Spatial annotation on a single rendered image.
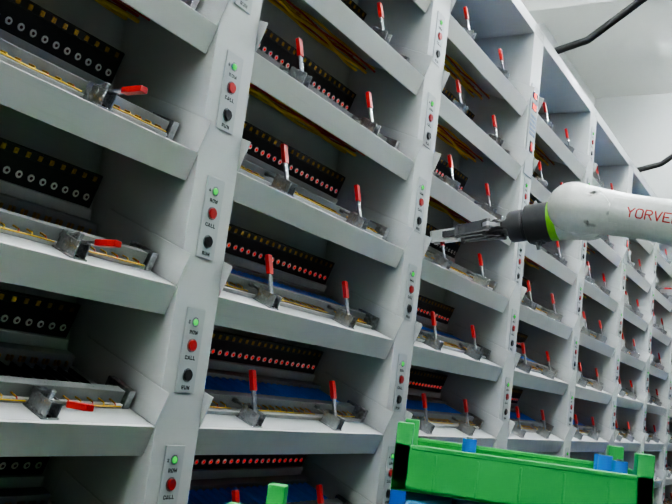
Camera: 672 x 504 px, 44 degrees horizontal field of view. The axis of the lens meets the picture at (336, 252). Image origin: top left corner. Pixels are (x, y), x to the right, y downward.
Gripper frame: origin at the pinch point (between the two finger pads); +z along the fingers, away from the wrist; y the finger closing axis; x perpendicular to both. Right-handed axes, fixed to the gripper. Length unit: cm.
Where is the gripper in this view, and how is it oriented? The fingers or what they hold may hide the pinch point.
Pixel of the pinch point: (445, 236)
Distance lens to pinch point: 206.7
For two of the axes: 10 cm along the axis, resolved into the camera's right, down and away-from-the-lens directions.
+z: -8.7, 1.2, 4.8
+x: -0.1, -9.7, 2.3
